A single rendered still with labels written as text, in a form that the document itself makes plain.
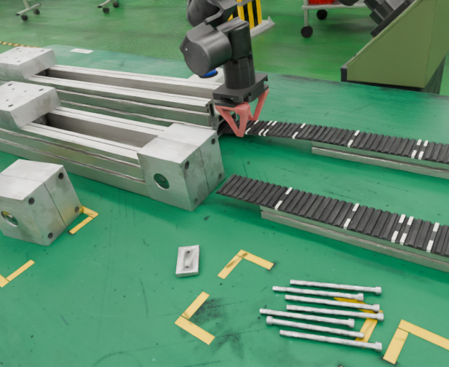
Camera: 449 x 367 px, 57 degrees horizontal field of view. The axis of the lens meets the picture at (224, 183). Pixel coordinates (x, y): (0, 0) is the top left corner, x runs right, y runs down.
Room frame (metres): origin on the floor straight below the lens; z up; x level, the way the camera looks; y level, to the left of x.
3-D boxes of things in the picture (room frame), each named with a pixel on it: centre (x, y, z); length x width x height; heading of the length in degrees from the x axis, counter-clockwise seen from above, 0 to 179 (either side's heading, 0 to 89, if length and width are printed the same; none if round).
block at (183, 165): (0.60, 0.05, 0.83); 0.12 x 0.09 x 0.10; 141
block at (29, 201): (0.58, 0.31, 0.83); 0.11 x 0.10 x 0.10; 150
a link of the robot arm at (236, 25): (0.72, -0.06, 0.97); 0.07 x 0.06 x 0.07; 132
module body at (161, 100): (1.01, 0.29, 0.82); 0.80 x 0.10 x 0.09; 51
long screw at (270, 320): (0.27, -0.07, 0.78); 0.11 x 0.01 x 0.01; 68
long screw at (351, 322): (0.29, -0.06, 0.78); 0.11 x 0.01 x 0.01; 67
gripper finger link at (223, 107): (0.72, -0.06, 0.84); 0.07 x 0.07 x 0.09; 51
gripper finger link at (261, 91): (0.74, -0.07, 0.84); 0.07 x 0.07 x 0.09; 51
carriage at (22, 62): (1.17, 0.48, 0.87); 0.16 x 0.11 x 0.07; 51
